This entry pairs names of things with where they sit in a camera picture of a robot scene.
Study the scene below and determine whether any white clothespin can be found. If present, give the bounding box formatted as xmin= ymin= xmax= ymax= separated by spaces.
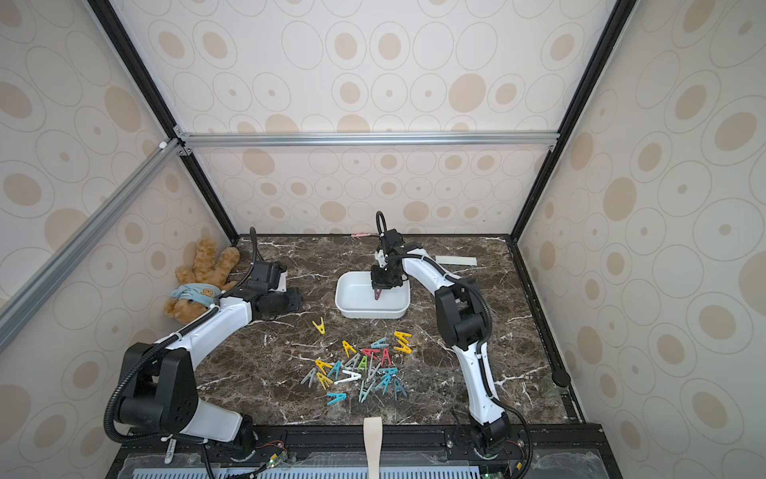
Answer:
xmin=334 ymin=369 xmax=361 ymax=384

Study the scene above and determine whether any beige tape strip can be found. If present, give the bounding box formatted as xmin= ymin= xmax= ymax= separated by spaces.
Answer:
xmin=363 ymin=417 xmax=383 ymax=479

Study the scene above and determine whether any teal clothespin bottom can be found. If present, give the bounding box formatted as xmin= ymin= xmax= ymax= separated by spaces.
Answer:
xmin=326 ymin=392 xmax=347 ymax=406

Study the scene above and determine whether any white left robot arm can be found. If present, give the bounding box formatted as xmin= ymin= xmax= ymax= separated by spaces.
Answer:
xmin=103 ymin=259 xmax=302 ymax=459

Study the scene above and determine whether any yellow clothespin pile top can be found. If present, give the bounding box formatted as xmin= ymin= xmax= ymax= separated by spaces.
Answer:
xmin=342 ymin=340 xmax=358 ymax=358

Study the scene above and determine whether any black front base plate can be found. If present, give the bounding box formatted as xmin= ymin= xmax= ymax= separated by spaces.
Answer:
xmin=107 ymin=424 xmax=622 ymax=478

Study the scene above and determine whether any brown teddy bear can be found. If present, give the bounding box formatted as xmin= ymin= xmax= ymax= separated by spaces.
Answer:
xmin=164 ymin=237 xmax=241 ymax=325

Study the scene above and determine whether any teal clothespin top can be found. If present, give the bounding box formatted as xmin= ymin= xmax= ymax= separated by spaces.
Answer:
xmin=370 ymin=337 xmax=389 ymax=349

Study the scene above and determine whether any yellow clothespin apart from pile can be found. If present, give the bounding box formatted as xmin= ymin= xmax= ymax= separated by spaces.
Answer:
xmin=312 ymin=317 xmax=326 ymax=335

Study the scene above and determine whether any left diagonal aluminium rail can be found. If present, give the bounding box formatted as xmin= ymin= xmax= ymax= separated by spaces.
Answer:
xmin=1 ymin=138 xmax=181 ymax=349

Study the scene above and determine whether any white plastic storage box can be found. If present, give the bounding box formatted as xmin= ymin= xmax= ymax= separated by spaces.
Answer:
xmin=335 ymin=271 xmax=411 ymax=319

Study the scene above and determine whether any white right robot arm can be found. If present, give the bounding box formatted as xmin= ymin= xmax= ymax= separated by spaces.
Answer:
xmin=370 ymin=213 xmax=529 ymax=458

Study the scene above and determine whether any horizontal aluminium rail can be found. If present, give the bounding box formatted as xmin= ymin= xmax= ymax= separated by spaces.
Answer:
xmin=181 ymin=131 xmax=560 ymax=148

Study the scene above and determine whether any yellow clothespin pile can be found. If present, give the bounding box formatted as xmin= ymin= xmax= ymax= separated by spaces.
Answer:
xmin=315 ymin=359 xmax=334 ymax=375
xmin=342 ymin=340 xmax=358 ymax=358

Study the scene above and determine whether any grey clothespin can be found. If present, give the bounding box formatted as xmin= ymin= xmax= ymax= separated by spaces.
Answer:
xmin=300 ymin=366 xmax=318 ymax=387

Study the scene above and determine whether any teal clothespin left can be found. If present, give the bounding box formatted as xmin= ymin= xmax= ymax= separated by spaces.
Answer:
xmin=327 ymin=360 xmax=343 ymax=381

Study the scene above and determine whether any white paper strip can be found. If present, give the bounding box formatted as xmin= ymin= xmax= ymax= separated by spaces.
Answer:
xmin=435 ymin=255 xmax=478 ymax=267

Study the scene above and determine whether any teal clothespin right cluster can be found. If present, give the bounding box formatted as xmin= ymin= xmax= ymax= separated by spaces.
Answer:
xmin=375 ymin=367 xmax=398 ymax=394

